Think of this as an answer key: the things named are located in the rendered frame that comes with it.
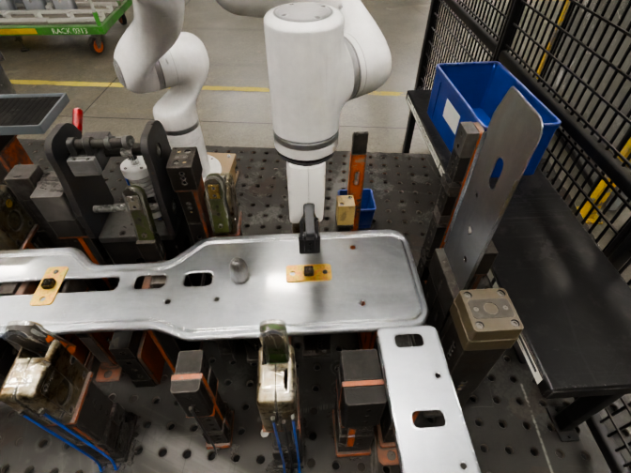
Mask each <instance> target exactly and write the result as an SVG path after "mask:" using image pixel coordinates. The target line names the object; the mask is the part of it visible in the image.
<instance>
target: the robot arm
mask: <svg viewBox="0 0 631 473"><path fill-rule="evenodd" d="M215 1H216V2H217V3H218V4H219V5H220V6H221V7H222V8H223V9H225V10H227V11H228V12H230V13H233V14H236V15H239V16H246V17H257V18H264V32H265V42H266V53H267V63H268V74H269V93H270V104H271V114H272V125H273V136H274V144H275V147H276V149H277V150H278V152H279V154H280V156H281V157H282V158H283V159H284V160H286V173H287V187H288V203H289V219H290V221H291V222H292V223H300V235H299V248H300V254H307V253H308V254H309V253H320V234H319V231H318V221H319V222H321V221H322V220H323V213H324V199H325V174H326V161H327V160H329V159H330V158H331V157H332V155H333V153H334V151H335V149H336V148H337V146H338V139H339V120H340V113H341V110H342V108H343V106H344V105H345V103H346V102H348V101H349V100H351V99H355V98H358V97H361V96H363V95H366V94H368V93H371V92H373V91H375V90H377V89H379V88H380V87H381V86H383V85H384V84H385V83H386V81H387V80H388V78H389V76H390V74H391V70H392V57H391V52H390V49H389V47H388V44H387V41H386V39H385V38H384V36H383V34H382V33H381V31H380V29H379V28H378V26H377V24H376V22H375V21H374V19H373V18H372V16H371V15H370V13H369V12H368V10H367V9H366V8H365V6H364V5H363V3H362V2H361V0H215ZM132 5H133V16H134V18H133V21H132V22H131V24H130V26H129V27H128V28H127V30H126V31H125V33H124V34H123V36H122V37H121V39H120V40H119V42H118V43H117V45H116V47H115V53H114V62H113V64H114V68H115V74H116V76H117V78H118V80H119V82H120V83H121V84H122V85H123V86H124V87H125V88H127V89H128V90H129V91H131V92H133V93H136V94H147V93H151V92H155V91H159V90H162V89H165V88H168V87H171V88H170V89H169V90H168V91H167V92H166V93H165V94H164V95H163V96H162V97H161V98H160V99H159V100H158V101H157V103H156V104H155V105H154V107H153V116H154V119H155V120H159V121H160V122H161V123H162V125H163V127H164V130H165V132H166V135H167V139H168V142H169V145H170V146H171V149H172V148H173V147H194V146H196V147H197V150H198V154H199V158H200V161H201V164H202V168H203V170H202V171H203V172H202V177H203V180H204V182H205V179H206V177H207V175H209V174H213V173H219V174H220V173H221V172H222V166H221V164H220V163H219V161H218V160H217V159H215V158H214V157H212V156H210V155H208V154H207V151H206V147H205V142H204V138H203V134H202V131H201V127H200V123H199V119H198V114H197V111H196V100H197V98H198V95H199V93H200V91H201V89H202V87H203V85H204V83H205V81H206V78H207V76H208V70H209V59H208V51H207V49H206V47H205V45H204V43H203V42H202V41H201V40H200V39H199V38H198V37H197V36H195V35H194V34H191V33H188V32H181V29H182V26H183V21H184V9H185V1H184V0H132ZM314 212H315V217H314ZM303 213H305V218H302V216H303ZM304 222H305V232H304V233H303V223H304Z"/></svg>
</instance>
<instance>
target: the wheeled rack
mask: <svg viewBox="0 0 631 473"><path fill-rule="evenodd" d="M75 2H76V5H77V8H78V9H55V8H54V5H53V3H47V5H46V6H45V7H46V9H28V10H26V9H25V7H24V5H23V3H15V4H16V6H17V8H18V10H0V36H15V37H16V39H15V41H20V43H21V45H22V48H21V52H27V51H29V50H30V49H29V48H27V47H24V45H23V42H22V40H23V39H22V37H21V36H48V35H91V36H90V37H89V39H88V42H87V44H89V48H90V50H91V52H92V53H95V54H102V53H103V51H104V43H103V41H102V40H101V38H102V35H105V34H106V33H107V31H108V30H109V29H110V28H111V27H112V26H113V25H114V24H115V22H116V21H117V20H119V22H120V23H121V24H122V25H125V24H127V19H126V16H125V12H126V10H127V9H128V8H129V7H130V6H131V5H132V0H75ZM35 24H48V25H35Z"/></svg>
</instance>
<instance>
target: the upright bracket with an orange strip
mask: <svg viewBox="0 0 631 473"><path fill-rule="evenodd" d="M368 135H369V133H368V131H358V132H353V134H352V147H351V151H350V161H349V172H348V184H347V195H353V197H354V202H355V215H354V226H353V227H351V231H358V230H359V221H360V214H361V205H362V190H363V181H364V173H365V165H366V157H367V154H366V151H367V143H368ZM356 172H358V180H356V181H355V173H356Z"/></svg>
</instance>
